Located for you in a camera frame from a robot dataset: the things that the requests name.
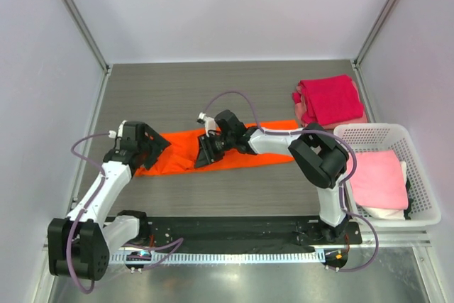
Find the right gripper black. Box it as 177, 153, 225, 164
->
194, 132, 234, 169

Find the orange t shirt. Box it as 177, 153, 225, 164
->
135, 128, 294, 177

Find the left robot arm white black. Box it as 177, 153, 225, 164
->
48, 121, 171, 282

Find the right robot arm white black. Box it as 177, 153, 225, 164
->
194, 110, 349, 243

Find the folded salmon pink t shirt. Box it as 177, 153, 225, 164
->
292, 84, 368, 130

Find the folded magenta t shirt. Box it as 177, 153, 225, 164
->
298, 75, 365, 127

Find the light pink t shirt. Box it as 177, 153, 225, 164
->
349, 150, 408, 210

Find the white plastic basket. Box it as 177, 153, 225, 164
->
333, 123, 441, 228

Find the black garment in basket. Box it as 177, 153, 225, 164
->
404, 179, 414, 220

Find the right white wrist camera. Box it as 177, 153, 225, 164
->
196, 112, 221, 137

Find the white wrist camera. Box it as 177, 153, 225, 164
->
196, 112, 221, 137
108, 120, 128, 139

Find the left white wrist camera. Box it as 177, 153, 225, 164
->
108, 120, 128, 139

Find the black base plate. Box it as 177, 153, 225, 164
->
131, 216, 362, 255

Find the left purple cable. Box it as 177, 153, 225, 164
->
65, 131, 184, 294

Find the white slotted cable duct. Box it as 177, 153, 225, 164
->
109, 249, 325, 265

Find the left aluminium frame post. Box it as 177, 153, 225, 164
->
62, 0, 109, 73

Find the aluminium frame post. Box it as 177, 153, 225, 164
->
62, 0, 109, 73
353, 0, 399, 68

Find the right aluminium frame post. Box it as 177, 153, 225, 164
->
353, 0, 399, 68

